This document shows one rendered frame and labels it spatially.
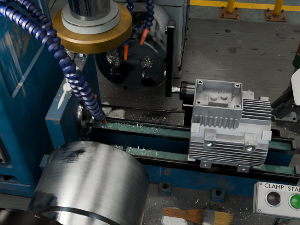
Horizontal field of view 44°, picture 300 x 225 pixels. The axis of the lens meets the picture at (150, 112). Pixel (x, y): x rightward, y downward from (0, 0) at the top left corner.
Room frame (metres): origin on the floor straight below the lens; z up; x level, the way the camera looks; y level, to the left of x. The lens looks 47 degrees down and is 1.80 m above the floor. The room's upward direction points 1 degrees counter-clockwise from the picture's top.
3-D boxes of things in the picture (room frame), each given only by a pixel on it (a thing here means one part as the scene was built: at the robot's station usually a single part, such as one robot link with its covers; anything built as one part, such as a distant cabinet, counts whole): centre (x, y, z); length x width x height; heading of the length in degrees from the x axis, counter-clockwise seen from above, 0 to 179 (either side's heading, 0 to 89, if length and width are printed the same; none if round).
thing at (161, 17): (1.06, 0.03, 1.04); 0.41 x 0.25 x 0.25; 170
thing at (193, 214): (0.52, -0.14, 0.80); 0.21 x 0.05 x 0.01; 80
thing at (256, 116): (0.68, -0.21, 1.01); 0.20 x 0.19 x 0.19; 81
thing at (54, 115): (0.75, 0.24, 0.97); 0.30 x 0.11 x 0.34; 170
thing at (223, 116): (0.68, -0.17, 1.11); 0.12 x 0.11 x 0.07; 81
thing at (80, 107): (0.74, 0.18, 1.02); 0.15 x 0.02 x 0.15; 170
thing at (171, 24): (0.84, -0.06, 1.12); 0.04 x 0.03 x 0.26; 80
